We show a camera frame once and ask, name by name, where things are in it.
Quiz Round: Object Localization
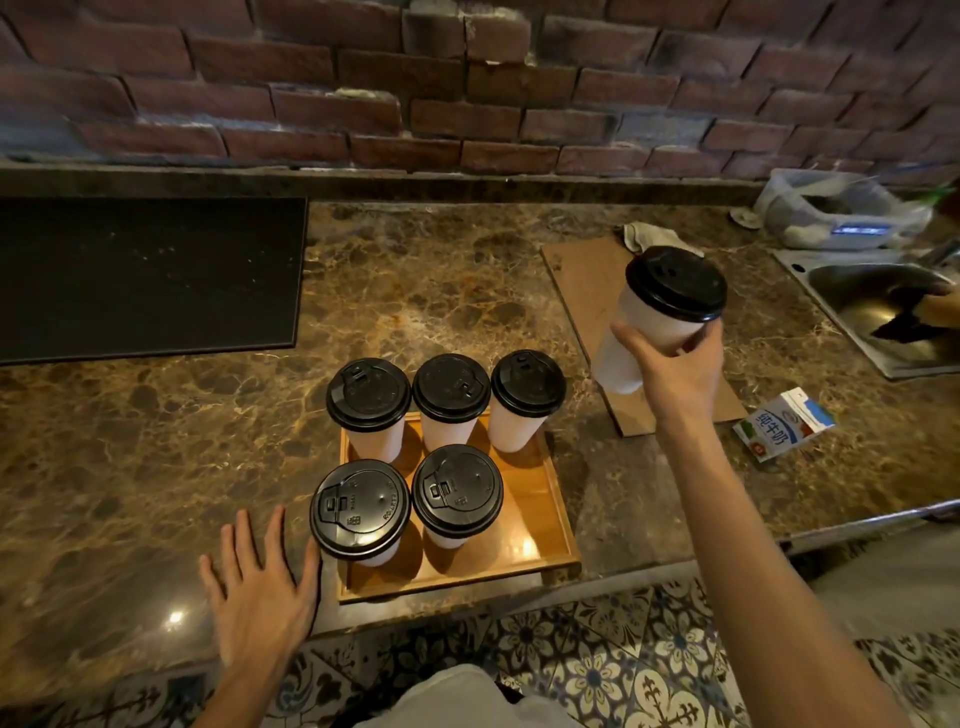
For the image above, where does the person's left hand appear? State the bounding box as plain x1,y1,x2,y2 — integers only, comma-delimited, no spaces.
197,505,323,678

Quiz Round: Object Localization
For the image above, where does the person's right hand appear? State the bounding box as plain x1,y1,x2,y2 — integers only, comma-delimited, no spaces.
610,318,727,438

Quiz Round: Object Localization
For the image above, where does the white paper cup black lid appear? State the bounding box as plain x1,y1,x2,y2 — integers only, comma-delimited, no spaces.
488,349,569,455
590,245,730,397
412,353,493,454
308,458,413,569
325,357,414,465
411,443,506,552

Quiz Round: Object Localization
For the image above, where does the square wooden tray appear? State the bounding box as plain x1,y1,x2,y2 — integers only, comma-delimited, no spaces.
337,410,584,606

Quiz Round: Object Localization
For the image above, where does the person's right forearm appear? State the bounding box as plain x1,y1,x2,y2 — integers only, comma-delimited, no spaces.
654,416,915,728

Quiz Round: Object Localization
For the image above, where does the person's light grey clothing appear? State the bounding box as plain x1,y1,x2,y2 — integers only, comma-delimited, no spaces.
356,664,580,728

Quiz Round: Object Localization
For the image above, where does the white blue milk carton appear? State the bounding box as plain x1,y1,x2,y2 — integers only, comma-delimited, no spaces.
731,386,838,465

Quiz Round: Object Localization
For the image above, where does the brown flat board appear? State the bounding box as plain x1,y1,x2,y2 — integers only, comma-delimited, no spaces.
539,236,750,439

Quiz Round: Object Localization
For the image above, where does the crumpled beige rag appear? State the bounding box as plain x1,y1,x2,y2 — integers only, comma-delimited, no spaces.
620,221,707,261

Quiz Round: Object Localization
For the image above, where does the steel sink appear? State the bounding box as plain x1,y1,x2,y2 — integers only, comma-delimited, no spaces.
771,247,960,382

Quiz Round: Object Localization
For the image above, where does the clear plastic container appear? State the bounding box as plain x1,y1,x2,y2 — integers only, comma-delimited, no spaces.
752,167,937,252

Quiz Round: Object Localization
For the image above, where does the dark cloth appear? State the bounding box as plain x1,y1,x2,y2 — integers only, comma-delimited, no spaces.
869,284,954,346

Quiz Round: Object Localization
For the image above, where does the white drawer front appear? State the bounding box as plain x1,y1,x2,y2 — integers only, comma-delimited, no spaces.
787,500,960,558

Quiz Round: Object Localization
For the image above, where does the white plastic bag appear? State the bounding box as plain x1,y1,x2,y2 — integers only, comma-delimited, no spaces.
809,524,960,640

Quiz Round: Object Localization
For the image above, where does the black rubber mat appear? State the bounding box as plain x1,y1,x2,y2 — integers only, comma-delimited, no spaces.
0,196,310,368

